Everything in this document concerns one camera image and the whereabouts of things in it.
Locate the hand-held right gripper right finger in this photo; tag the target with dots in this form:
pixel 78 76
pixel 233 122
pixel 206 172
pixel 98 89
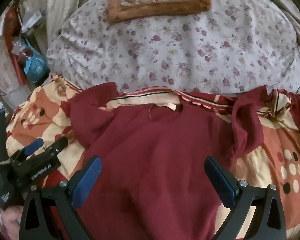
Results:
pixel 221 183

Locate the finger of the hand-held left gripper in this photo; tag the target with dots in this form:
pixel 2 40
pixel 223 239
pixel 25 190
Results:
pixel 33 146
pixel 57 147

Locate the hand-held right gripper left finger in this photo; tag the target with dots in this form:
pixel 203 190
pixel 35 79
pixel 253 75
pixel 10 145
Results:
pixel 87 186

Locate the dark red sweater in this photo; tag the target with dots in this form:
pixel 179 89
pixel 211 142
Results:
pixel 152 155

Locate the person's left forearm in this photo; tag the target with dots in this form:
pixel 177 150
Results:
pixel 10 222

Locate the red cream printed blanket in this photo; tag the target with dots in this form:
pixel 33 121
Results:
pixel 277 135

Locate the blue plastic bag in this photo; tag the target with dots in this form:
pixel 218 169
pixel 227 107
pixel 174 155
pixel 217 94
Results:
pixel 35 65

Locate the red cabinet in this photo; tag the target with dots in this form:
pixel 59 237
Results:
pixel 11 35

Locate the white box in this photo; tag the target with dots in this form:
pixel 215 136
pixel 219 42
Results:
pixel 32 21

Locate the cream curtain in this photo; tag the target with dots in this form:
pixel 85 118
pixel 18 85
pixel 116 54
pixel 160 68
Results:
pixel 62 10

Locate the white floral quilt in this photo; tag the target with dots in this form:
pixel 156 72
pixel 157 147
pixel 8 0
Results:
pixel 165 55

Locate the brown checkered cushion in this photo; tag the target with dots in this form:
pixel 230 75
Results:
pixel 160 7

